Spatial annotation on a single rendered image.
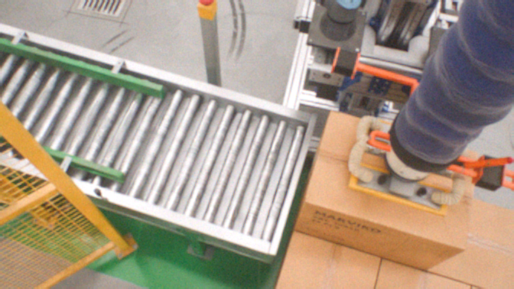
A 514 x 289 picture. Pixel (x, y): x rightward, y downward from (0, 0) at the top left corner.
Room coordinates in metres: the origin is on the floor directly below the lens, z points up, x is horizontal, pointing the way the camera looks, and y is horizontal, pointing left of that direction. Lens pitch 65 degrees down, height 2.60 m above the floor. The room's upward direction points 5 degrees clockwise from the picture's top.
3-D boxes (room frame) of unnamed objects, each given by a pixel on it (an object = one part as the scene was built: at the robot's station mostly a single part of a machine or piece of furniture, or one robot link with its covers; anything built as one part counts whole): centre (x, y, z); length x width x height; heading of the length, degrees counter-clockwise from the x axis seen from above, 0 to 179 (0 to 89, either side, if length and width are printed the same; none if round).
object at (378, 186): (0.59, -0.49, 1.08); 0.34 x 0.10 x 0.05; 76
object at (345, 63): (1.00, -0.28, 1.18); 0.09 x 0.08 x 0.05; 166
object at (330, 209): (0.68, -0.51, 0.74); 0.60 x 0.40 x 0.40; 77
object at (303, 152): (0.77, -0.17, 0.58); 0.70 x 0.03 x 0.06; 166
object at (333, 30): (1.28, -0.28, 1.09); 0.15 x 0.15 x 0.10
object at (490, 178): (0.62, -0.75, 1.18); 0.10 x 0.08 x 0.06; 166
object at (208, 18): (1.39, 0.27, 0.50); 0.07 x 0.07 x 1.00; 76
